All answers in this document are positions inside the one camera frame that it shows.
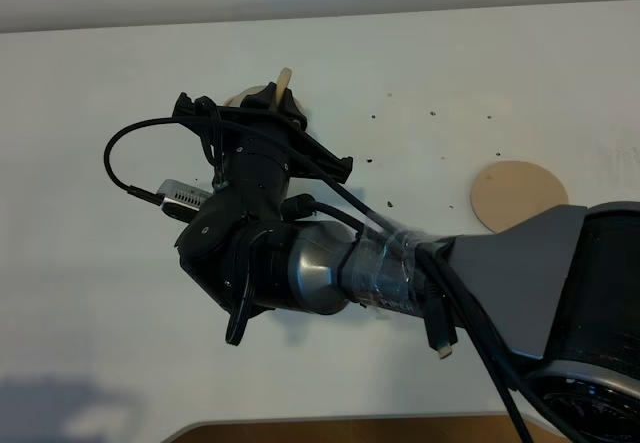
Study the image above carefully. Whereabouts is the round beige teapot coaster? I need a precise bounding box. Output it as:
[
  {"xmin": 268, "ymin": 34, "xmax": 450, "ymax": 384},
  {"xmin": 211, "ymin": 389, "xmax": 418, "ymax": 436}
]
[{"xmin": 470, "ymin": 160, "xmax": 569, "ymax": 233}]

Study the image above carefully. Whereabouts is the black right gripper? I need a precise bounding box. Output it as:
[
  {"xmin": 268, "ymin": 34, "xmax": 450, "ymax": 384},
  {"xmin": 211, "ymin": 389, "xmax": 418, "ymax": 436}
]
[{"xmin": 172, "ymin": 93, "xmax": 353, "ymax": 220}]

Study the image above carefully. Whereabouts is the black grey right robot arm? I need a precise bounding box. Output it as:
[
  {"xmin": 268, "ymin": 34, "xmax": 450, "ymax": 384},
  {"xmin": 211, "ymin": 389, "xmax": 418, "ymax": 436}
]
[{"xmin": 173, "ymin": 86, "xmax": 639, "ymax": 442}]

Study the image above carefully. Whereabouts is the beige teapot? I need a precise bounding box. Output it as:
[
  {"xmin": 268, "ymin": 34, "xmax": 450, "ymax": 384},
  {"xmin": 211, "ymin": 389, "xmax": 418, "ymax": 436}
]
[{"xmin": 224, "ymin": 67, "xmax": 308, "ymax": 131}]

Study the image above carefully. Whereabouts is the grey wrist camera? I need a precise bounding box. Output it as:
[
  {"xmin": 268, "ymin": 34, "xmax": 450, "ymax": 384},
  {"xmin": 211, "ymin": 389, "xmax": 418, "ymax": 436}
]
[{"xmin": 157, "ymin": 179, "xmax": 212, "ymax": 223}]

